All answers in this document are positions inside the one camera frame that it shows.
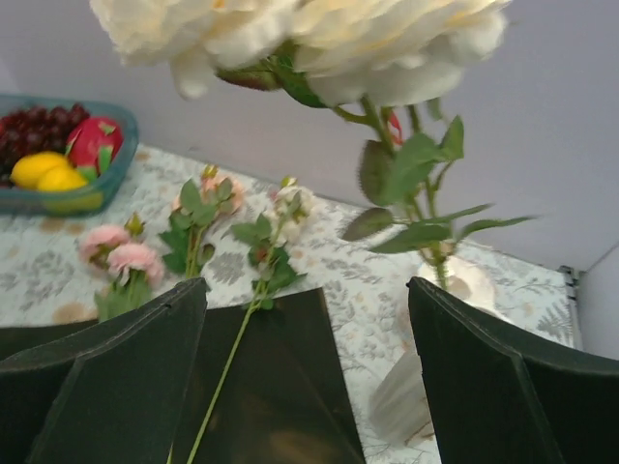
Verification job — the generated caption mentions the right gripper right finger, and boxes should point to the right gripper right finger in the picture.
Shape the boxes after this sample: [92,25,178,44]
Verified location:
[408,277,618,464]

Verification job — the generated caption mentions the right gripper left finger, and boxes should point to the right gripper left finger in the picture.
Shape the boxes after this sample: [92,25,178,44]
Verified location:
[1,277,207,463]

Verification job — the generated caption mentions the black paper cone wrapper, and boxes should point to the black paper cone wrapper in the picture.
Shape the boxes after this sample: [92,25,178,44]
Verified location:
[0,285,367,464]

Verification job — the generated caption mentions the white rose stem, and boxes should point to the white rose stem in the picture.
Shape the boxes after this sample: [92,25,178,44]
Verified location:
[90,1,510,287]

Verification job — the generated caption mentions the white ceramic vase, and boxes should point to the white ceramic vase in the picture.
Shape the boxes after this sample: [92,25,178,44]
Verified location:
[368,351,434,448]

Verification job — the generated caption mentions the pink double rose stem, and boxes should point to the pink double rose stem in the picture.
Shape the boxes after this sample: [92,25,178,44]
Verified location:
[79,214,164,322]

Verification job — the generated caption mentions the white patterned cup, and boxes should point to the white patterned cup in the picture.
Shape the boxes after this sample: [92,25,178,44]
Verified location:
[444,256,502,318]

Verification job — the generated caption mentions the floral table mat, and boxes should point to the floral table mat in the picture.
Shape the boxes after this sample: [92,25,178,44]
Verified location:
[1,148,579,463]

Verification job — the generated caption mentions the peach rose stem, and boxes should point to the peach rose stem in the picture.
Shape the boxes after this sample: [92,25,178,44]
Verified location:
[159,164,245,277]

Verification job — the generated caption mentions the teal plastic fruit basket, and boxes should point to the teal plastic fruit basket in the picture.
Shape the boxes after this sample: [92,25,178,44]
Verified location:
[1,100,139,217]

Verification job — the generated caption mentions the yellow lemon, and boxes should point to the yellow lemon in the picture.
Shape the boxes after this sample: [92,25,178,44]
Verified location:
[36,166,88,192]
[10,152,72,189]

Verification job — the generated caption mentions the pink dragon fruit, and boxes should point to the pink dragon fruit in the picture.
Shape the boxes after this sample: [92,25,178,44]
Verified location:
[65,117,124,183]

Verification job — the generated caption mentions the cream bud flower stem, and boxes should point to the cream bud flower stem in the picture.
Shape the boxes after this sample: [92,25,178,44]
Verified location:
[187,177,315,463]

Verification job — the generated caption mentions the dark red grapes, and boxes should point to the dark red grapes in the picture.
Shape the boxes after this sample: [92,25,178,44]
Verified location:
[1,103,91,189]

